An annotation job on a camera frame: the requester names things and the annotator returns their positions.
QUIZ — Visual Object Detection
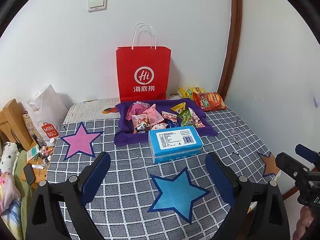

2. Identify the pale pink snack packet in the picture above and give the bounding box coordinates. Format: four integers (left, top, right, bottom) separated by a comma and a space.
143, 103, 164, 126

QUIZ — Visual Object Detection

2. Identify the red festive snack packet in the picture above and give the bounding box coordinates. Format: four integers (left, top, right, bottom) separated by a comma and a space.
162, 111, 178, 123

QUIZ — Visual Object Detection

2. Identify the person's right hand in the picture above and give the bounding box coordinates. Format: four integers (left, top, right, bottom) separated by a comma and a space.
293, 206, 314, 240

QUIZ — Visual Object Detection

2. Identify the brown star sticker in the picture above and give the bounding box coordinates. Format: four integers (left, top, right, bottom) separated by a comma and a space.
258, 152, 280, 177

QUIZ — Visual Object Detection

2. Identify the pink star sticker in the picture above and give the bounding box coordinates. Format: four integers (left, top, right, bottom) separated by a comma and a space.
60, 122, 103, 161

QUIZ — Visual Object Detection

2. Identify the black smartphone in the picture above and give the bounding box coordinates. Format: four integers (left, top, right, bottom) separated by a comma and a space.
23, 163, 36, 186

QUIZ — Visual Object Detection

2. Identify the grey checked tablecloth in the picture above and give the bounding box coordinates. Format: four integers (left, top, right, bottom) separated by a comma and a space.
46, 107, 281, 240

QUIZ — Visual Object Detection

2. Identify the blue star sticker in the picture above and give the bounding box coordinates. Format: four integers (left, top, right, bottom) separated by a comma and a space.
148, 167, 210, 224

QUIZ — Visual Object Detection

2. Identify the floral bedding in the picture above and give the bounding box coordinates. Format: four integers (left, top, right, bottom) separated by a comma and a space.
1, 142, 23, 239

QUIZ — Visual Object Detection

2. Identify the purple towel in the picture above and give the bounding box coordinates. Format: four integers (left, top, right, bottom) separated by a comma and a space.
114, 99, 218, 146

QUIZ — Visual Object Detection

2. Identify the white red snack packet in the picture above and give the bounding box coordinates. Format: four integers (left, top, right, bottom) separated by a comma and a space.
189, 108, 205, 128

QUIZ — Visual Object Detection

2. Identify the fruit print mat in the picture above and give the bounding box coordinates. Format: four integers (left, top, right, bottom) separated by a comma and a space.
63, 98, 120, 124

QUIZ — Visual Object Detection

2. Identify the cardboard box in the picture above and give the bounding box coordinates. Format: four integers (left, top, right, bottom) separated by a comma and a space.
0, 99, 35, 151

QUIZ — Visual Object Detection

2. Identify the blue tissue box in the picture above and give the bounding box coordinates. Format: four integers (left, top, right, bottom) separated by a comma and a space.
149, 126, 203, 164

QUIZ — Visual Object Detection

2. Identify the white Miniso plastic bag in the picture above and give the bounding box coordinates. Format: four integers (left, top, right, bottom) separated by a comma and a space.
25, 85, 68, 142

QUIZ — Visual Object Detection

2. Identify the green snack packet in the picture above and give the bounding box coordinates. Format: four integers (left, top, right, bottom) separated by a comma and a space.
178, 109, 194, 126

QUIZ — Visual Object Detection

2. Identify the pink red snack packet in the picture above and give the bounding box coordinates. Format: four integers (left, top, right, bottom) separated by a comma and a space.
131, 113, 152, 134

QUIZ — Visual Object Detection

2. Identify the orange chips bag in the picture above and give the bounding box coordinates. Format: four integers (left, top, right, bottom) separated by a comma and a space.
193, 92, 227, 112

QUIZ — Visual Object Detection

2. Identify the large pink snack packet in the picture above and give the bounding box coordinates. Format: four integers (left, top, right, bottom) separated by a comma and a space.
126, 101, 151, 121

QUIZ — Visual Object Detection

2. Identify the yellow snack packet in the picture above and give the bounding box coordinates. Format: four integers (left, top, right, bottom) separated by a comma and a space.
171, 102, 185, 114

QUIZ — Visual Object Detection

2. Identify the yellow chips bag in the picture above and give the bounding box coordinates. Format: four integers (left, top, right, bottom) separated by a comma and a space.
178, 87, 206, 100

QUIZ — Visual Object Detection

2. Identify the red paper shopping bag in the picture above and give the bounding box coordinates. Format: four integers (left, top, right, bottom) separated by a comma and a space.
116, 23, 171, 102

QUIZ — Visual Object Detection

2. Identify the brown wooden door frame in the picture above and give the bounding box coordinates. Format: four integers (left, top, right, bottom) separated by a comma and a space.
217, 0, 243, 100

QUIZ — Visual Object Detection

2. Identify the white light switch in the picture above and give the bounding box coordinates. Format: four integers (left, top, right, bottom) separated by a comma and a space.
87, 0, 107, 12

